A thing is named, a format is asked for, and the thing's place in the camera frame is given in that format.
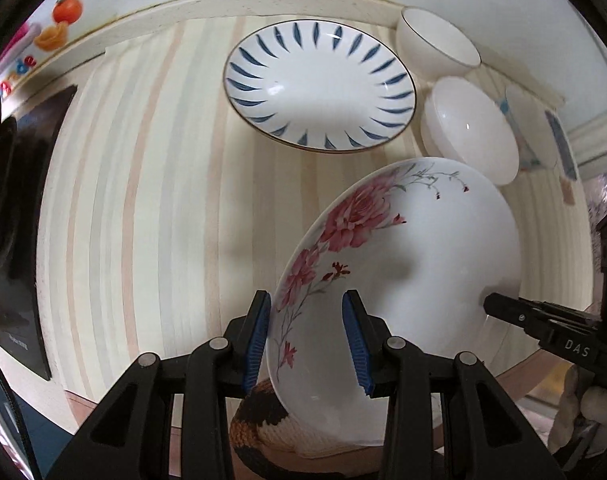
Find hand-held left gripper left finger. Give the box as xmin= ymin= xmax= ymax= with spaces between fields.
xmin=46 ymin=289 xmax=273 ymax=480

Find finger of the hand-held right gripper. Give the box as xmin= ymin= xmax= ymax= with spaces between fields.
xmin=483 ymin=292 xmax=603 ymax=373

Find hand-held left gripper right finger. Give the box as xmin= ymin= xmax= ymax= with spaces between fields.
xmin=341 ymin=289 xmax=567 ymax=480

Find white plate with pink flowers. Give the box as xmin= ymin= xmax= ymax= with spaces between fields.
xmin=266 ymin=156 xmax=523 ymax=458

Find plain white bowl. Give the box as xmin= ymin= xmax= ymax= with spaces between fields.
xmin=422 ymin=76 xmax=521 ymax=186

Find white plate with blue strokes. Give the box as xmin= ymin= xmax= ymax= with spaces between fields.
xmin=222 ymin=18 xmax=417 ymax=154

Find white bowl with dark rim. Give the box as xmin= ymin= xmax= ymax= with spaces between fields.
xmin=396 ymin=6 xmax=483 ymax=82

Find person's right hand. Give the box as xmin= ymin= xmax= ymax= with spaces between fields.
xmin=550 ymin=364 xmax=607 ymax=455

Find frosted glass door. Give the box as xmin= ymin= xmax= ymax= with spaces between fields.
xmin=581 ymin=170 xmax=607 ymax=226

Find blue smartphone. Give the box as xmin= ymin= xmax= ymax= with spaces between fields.
xmin=544 ymin=109 xmax=579 ymax=182

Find blue cabinet front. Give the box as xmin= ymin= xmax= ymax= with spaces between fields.
xmin=0 ymin=355 xmax=84 ymax=480

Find black glass cooktop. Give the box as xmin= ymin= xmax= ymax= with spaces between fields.
xmin=0 ymin=84 xmax=79 ymax=382

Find peeled orange fruit sticker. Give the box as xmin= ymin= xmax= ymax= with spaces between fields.
xmin=35 ymin=23 xmax=69 ymax=52

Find round orange fruit sticker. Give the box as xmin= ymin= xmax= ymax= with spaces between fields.
xmin=52 ymin=0 xmax=84 ymax=25

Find colourful festive wall sticker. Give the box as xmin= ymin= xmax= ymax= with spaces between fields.
xmin=0 ymin=22 xmax=43 ymax=98

